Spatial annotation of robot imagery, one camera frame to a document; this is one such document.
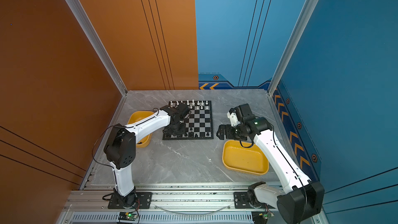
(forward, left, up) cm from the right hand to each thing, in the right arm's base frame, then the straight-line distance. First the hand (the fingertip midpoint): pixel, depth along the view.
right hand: (223, 134), depth 76 cm
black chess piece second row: (+13, +18, -15) cm, 27 cm away
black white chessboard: (+16, +13, -16) cm, 26 cm away
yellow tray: (+22, +55, -13) cm, 60 cm away
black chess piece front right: (+8, +15, -15) cm, 23 cm away
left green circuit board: (-32, +44, -19) cm, 57 cm away
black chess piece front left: (+9, +21, -15) cm, 28 cm away
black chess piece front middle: (+8, +18, -16) cm, 25 cm away
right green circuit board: (-32, -16, -21) cm, 41 cm away
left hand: (+9, +24, -12) cm, 28 cm away
